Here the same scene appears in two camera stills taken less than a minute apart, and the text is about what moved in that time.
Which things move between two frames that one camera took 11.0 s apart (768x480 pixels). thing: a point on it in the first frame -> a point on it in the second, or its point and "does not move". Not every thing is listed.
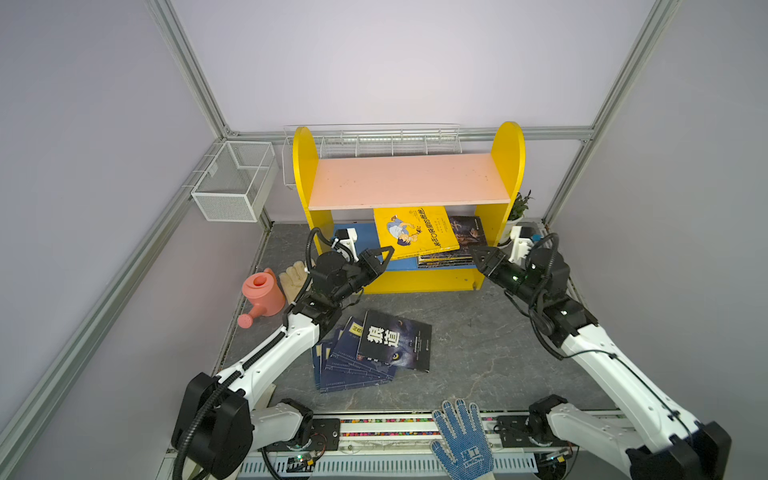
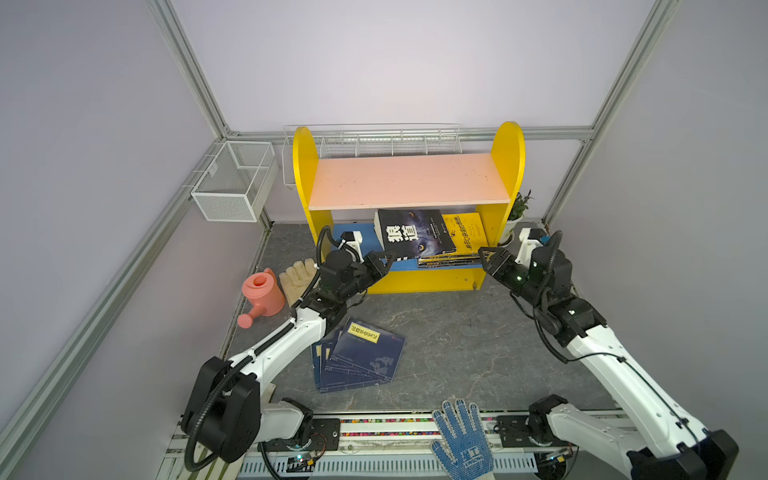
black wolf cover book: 395,341 -> 411,233
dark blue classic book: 346,346 does not move
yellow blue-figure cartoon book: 414,231 -> 466,231
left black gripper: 369,255 does not move
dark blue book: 331,376 does not move
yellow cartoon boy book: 445,259 does not move
